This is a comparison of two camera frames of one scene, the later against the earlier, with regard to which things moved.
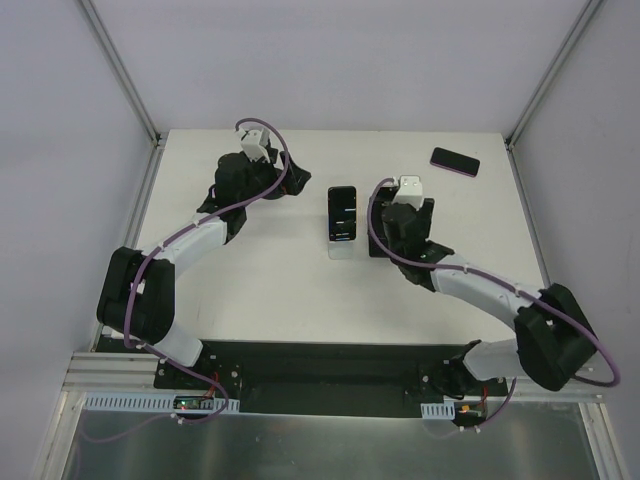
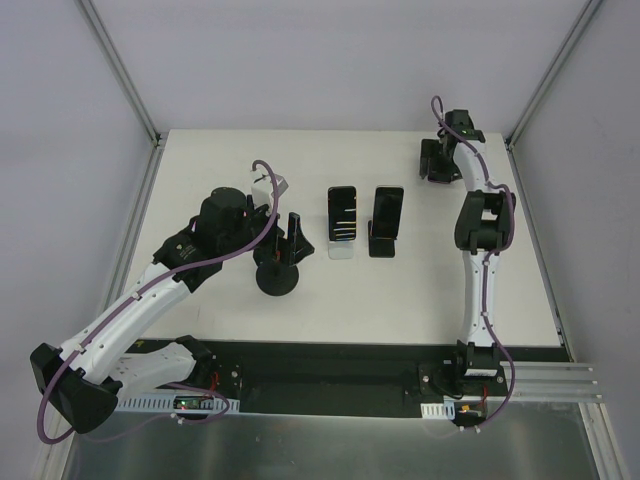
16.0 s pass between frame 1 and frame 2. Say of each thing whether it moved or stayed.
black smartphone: stayed
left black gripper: moved
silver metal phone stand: stayed
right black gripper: moved
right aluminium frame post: stayed
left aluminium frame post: stayed
